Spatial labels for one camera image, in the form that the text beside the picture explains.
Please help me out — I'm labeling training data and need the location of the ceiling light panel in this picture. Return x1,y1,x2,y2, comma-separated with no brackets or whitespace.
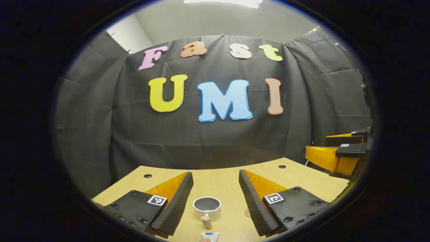
184,0,263,9

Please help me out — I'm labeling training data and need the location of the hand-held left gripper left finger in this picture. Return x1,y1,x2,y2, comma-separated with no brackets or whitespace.
95,171,194,240

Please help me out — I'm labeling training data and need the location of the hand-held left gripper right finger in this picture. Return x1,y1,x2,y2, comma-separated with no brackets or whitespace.
239,169,331,238

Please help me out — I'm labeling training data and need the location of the white cup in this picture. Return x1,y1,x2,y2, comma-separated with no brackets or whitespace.
193,197,222,230

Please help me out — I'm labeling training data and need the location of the wooden desktop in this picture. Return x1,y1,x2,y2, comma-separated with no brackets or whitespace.
91,157,350,242

